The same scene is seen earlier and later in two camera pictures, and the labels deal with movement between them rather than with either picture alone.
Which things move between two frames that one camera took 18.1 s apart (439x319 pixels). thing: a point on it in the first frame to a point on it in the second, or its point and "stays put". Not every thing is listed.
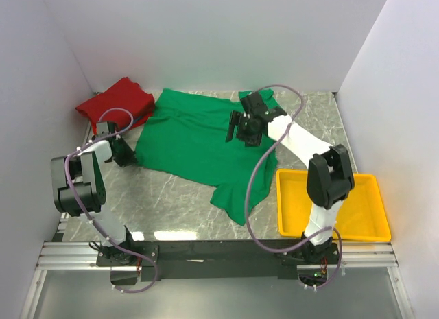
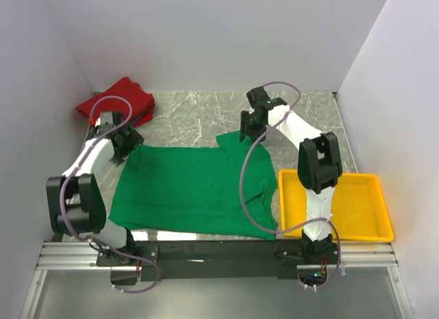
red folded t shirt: x=127 y=94 stays put
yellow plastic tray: x=363 y=215 stays put
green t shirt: x=186 y=135 to x=228 y=189
